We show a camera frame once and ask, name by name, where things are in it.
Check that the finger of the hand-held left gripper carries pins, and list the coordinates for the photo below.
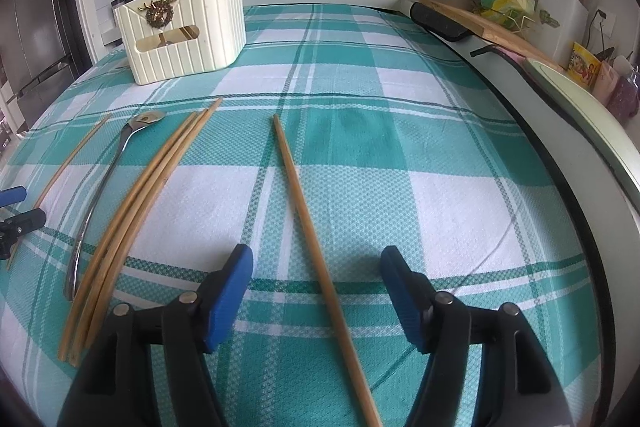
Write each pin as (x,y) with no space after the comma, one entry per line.
(12,196)
(25,222)

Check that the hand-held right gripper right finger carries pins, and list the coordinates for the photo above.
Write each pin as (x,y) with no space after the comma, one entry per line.
(402,302)

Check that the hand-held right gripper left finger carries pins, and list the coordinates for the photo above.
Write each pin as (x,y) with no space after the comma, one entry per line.
(227,307)

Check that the bundle of three chopsticks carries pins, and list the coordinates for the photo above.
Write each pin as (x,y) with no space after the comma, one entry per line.
(146,207)

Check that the metal fork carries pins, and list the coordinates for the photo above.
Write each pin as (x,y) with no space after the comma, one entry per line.
(147,118)

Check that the cream ribbed utensil holder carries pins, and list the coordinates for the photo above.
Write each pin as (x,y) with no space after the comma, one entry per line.
(200,22)

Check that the grey refrigerator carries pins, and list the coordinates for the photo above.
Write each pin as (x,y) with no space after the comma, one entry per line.
(30,7)

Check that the light green cutting board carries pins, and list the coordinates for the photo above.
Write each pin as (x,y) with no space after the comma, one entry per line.
(585,107)

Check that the wooden cutting board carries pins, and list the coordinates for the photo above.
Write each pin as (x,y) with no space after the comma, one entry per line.
(505,39)

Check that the yellow printed cup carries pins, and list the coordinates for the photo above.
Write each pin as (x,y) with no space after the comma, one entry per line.
(584,67)

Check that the purple soap bottle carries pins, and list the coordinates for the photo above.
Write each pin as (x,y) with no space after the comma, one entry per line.
(625,99)

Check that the white knife block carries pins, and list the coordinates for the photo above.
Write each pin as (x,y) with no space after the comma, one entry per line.
(565,22)

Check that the white wall socket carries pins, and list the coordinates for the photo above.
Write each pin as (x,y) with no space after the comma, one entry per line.
(600,19)

